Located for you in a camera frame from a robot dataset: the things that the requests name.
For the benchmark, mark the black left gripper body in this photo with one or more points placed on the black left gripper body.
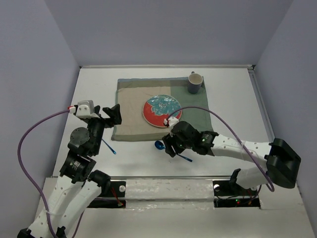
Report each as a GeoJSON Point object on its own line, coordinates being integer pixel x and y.
{"type": "Point", "coordinates": [97, 126]}

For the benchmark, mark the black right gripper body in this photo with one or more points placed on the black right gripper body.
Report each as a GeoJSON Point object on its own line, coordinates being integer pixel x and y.
{"type": "Point", "coordinates": [185, 144]}

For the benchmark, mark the patchwork cloth placemat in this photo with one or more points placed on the patchwork cloth placemat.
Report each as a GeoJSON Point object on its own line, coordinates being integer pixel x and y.
{"type": "Point", "coordinates": [133, 93]}

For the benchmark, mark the red and teal plate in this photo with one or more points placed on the red and teal plate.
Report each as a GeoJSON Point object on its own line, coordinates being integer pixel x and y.
{"type": "Point", "coordinates": [158, 108]}

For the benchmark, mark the lavender cup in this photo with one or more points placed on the lavender cup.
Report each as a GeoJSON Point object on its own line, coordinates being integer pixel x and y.
{"type": "Point", "coordinates": [195, 81]}

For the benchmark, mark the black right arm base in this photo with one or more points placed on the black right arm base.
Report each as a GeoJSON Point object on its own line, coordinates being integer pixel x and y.
{"type": "Point", "coordinates": [231, 196]}

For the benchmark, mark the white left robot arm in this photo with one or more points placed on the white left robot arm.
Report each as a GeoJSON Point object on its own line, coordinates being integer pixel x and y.
{"type": "Point", "coordinates": [78, 184]}

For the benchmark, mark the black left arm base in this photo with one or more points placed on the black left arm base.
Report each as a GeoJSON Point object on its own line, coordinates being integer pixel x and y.
{"type": "Point", "coordinates": [112, 198]}

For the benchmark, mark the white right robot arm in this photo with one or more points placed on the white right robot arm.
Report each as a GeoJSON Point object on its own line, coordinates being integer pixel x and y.
{"type": "Point", "coordinates": [276, 163]}

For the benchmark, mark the blue metal spoon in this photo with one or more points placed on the blue metal spoon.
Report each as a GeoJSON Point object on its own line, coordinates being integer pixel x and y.
{"type": "Point", "coordinates": [159, 145]}

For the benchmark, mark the blue metal fork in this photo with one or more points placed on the blue metal fork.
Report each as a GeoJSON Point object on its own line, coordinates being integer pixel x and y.
{"type": "Point", "coordinates": [110, 148]}

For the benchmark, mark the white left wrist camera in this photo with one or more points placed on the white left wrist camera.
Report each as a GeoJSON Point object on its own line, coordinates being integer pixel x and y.
{"type": "Point", "coordinates": [83, 110]}

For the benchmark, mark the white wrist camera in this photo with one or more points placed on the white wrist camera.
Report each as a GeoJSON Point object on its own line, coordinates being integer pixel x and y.
{"type": "Point", "coordinates": [83, 110]}
{"type": "Point", "coordinates": [170, 122]}

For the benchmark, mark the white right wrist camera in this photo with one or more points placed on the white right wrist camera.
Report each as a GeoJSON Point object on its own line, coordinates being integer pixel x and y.
{"type": "Point", "coordinates": [170, 122]}

